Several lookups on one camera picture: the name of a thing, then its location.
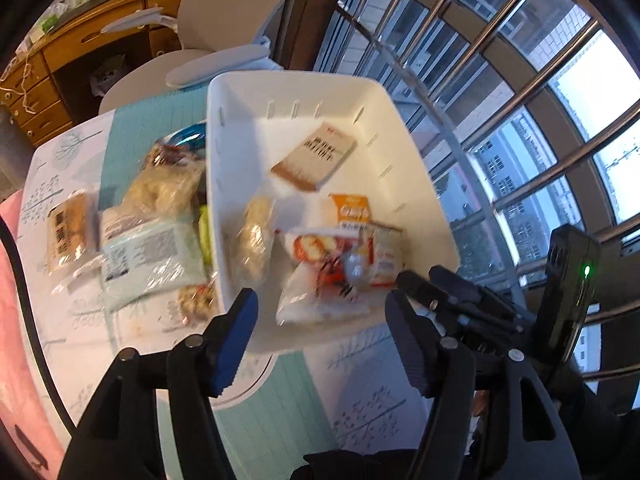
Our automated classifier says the pink blanket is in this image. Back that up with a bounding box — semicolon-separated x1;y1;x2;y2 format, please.
0;194;68;480

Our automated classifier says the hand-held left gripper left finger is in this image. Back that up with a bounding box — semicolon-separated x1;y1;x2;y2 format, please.
57;287;261;480

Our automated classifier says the white packet with red label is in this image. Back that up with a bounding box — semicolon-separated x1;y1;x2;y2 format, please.
369;224;405;287

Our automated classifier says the clear nut candy packet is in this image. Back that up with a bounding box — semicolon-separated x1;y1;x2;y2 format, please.
176;281;219;324

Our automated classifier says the light blue packet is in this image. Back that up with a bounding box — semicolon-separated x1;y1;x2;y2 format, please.
99;209;210;312

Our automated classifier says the plastic bag under desk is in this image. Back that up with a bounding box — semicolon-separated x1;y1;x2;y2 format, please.
89;54;127;97

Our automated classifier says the red and white snack packet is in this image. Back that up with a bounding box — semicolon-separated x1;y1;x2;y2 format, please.
276;229;373;327

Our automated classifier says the black cable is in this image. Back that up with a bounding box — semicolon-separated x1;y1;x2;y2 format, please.
0;219;77;433

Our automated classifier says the wooden desk with drawers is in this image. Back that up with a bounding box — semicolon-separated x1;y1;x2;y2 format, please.
0;0;201;147

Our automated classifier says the orange-brown biscuit packet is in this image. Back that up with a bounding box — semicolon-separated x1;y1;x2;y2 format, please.
46;194;97;273

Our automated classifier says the shiny blue packet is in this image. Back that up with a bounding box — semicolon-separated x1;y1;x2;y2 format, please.
164;124;208;154

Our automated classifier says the grey office chair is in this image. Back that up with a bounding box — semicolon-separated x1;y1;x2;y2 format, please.
96;0;321;117

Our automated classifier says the green packet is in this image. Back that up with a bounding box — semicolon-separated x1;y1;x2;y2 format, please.
197;204;214;267

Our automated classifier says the orange and white bar packet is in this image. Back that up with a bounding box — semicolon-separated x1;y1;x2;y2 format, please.
327;191;374;228

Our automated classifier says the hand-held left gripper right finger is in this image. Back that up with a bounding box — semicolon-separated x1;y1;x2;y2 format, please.
384;290;585;480

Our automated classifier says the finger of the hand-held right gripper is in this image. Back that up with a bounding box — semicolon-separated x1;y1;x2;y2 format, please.
429;265;538;328
396;270;506;356

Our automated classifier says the clear bag of puffed snacks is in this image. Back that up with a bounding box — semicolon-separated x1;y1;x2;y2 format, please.
122;142;207;217

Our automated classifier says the beige cracker packet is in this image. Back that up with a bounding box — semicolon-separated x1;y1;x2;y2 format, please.
269;124;357;193

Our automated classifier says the white charging cable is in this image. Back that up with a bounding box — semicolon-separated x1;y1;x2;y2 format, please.
0;51;40;117

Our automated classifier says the black phone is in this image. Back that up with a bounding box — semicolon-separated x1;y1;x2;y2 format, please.
14;424;51;472

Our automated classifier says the clear pale biscuit packet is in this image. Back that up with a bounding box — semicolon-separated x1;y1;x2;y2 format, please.
234;196;277;287

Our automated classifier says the white plastic bin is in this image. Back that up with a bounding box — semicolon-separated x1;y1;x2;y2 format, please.
205;71;462;353

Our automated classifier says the black keyboard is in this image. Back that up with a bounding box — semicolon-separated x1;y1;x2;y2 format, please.
47;0;93;28

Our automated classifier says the metal window grille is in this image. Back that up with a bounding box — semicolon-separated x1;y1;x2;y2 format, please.
310;0;640;396

